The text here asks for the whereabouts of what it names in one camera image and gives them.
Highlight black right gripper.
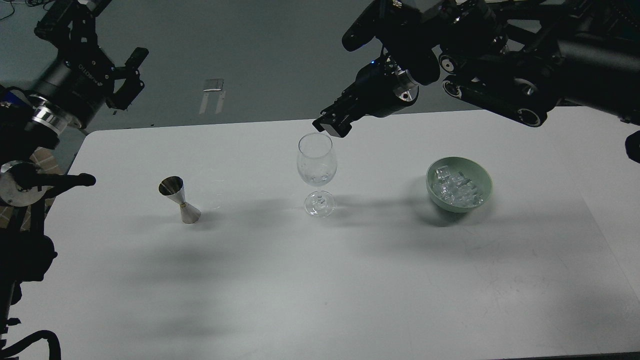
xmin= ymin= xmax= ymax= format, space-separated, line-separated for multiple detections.
xmin=312 ymin=60 xmax=419 ymax=138

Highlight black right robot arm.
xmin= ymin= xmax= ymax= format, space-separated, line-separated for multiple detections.
xmin=313 ymin=0 xmax=639 ymax=138

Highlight black floor cables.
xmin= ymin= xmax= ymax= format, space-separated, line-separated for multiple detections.
xmin=0 ymin=0 xmax=56 ymax=22

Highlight clear ice cubes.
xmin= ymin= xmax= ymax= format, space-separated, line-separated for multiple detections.
xmin=430 ymin=166 xmax=485 ymax=208

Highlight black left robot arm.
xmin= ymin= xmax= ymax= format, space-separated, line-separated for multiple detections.
xmin=0 ymin=0 xmax=149 ymax=360

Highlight clear wine glass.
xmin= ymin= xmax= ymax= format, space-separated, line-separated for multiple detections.
xmin=296 ymin=132 xmax=338 ymax=218

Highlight steel cocktail jigger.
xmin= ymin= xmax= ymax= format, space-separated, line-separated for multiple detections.
xmin=158 ymin=176 xmax=201 ymax=224

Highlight green bowl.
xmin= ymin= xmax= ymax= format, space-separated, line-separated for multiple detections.
xmin=425 ymin=156 xmax=494 ymax=214

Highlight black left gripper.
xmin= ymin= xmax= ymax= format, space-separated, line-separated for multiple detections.
xmin=27 ymin=0 xmax=150 ymax=137

